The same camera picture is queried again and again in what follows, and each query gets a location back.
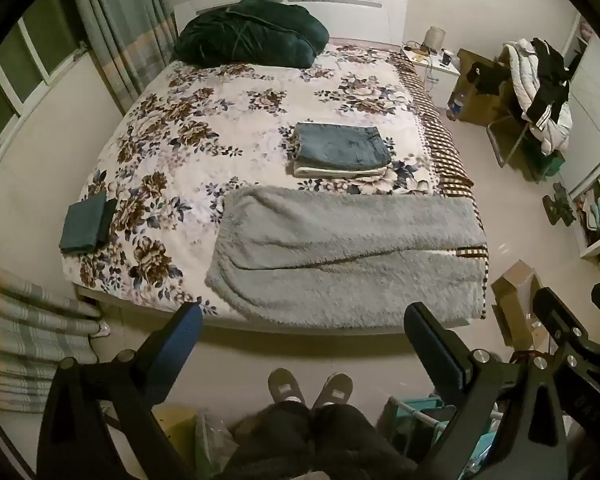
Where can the brown checkered bed sheet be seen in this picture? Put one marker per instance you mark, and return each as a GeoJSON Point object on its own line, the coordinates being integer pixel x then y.
{"type": "Point", "coordinates": [445, 155]}

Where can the person's left leg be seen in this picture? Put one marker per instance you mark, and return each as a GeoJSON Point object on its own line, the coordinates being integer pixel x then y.
{"type": "Point", "coordinates": [275, 440]}

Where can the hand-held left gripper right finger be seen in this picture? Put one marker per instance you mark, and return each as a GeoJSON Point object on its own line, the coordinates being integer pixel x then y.
{"type": "Point", "coordinates": [430, 342]}

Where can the beige table lamp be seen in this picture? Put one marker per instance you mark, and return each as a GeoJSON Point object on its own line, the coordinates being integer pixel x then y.
{"type": "Point", "coordinates": [435, 39]}

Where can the white wardrobe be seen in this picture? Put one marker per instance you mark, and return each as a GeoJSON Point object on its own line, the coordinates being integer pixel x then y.
{"type": "Point", "coordinates": [597, 110]}

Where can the folded dark green pants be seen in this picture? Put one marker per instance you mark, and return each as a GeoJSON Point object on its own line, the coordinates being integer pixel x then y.
{"type": "Point", "coordinates": [87, 222]}

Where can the person's leg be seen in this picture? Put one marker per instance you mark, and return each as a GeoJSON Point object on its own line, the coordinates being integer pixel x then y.
{"type": "Point", "coordinates": [275, 440]}
{"type": "Point", "coordinates": [355, 445]}

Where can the plastic water bottle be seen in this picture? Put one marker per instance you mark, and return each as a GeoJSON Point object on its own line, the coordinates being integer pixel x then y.
{"type": "Point", "coordinates": [456, 106]}

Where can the white nightstand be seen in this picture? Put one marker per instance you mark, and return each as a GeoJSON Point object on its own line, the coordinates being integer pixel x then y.
{"type": "Point", "coordinates": [442, 81]}

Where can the teal plastic basket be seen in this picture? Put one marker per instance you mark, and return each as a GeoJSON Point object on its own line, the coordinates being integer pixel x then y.
{"type": "Point", "coordinates": [410, 425]}

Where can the person's right leg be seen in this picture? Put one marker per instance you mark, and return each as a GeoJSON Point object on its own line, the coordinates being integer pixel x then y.
{"type": "Point", "coordinates": [355, 445]}

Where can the dark green slippers pair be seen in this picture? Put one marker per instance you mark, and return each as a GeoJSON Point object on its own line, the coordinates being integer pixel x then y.
{"type": "Point", "coordinates": [560, 206]}

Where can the green plastic bag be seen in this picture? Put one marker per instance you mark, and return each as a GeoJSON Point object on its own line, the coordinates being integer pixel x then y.
{"type": "Point", "coordinates": [209, 445]}

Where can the person's right slipper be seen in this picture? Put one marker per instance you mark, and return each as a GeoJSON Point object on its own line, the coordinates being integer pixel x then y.
{"type": "Point", "coordinates": [333, 390]}

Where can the large cardboard box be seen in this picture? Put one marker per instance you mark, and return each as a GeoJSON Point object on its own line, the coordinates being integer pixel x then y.
{"type": "Point", "coordinates": [482, 105]}

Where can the white framed window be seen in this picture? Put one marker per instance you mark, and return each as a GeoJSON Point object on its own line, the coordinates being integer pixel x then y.
{"type": "Point", "coordinates": [24, 70]}

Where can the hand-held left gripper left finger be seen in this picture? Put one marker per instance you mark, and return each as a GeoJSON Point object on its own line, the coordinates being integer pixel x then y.
{"type": "Point", "coordinates": [179, 342]}

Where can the green striped curtain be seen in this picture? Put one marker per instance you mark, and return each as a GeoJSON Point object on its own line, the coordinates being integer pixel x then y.
{"type": "Point", "coordinates": [124, 35]}
{"type": "Point", "coordinates": [19, 330]}

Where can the floral bed blanket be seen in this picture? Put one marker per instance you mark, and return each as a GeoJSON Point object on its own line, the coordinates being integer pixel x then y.
{"type": "Point", "coordinates": [229, 125]}

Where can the folded blue jeans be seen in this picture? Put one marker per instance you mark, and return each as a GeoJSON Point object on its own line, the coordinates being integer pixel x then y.
{"type": "Point", "coordinates": [340, 145]}

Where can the small open cardboard box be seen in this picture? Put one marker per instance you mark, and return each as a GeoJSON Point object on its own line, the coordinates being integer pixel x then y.
{"type": "Point", "coordinates": [515, 295]}

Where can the metal folding chair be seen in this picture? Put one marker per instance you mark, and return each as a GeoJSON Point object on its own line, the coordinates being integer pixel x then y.
{"type": "Point", "coordinates": [505, 135]}

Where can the folded cream pants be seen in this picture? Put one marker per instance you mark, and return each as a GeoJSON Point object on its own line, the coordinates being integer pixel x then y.
{"type": "Point", "coordinates": [330, 171]}

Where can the white bed headboard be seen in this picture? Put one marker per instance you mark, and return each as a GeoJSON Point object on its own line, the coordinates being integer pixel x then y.
{"type": "Point", "coordinates": [360, 15]}

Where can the grey fleece pants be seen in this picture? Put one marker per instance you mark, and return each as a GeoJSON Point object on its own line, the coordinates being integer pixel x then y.
{"type": "Point", "coordinates": [340, 255]}

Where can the black striped garment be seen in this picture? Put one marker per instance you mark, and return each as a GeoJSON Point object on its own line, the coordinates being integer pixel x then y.
{"type": "Point", "coordinates": [550, 70]}

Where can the person's left slipper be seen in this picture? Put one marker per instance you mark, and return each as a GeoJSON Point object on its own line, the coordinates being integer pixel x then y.
{"type": "Point", "coordinates": [286, 386]}

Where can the dark green duvet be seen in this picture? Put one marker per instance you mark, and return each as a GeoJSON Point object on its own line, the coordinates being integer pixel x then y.
{"type": "Point", "coordinates": [250, 35]}

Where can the person's slipper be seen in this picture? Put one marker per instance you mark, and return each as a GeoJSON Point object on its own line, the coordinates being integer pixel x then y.
{"type": "Point", "coordinates": [333, 390]}
{"type": "Point", "coordinates": [286, 386]}

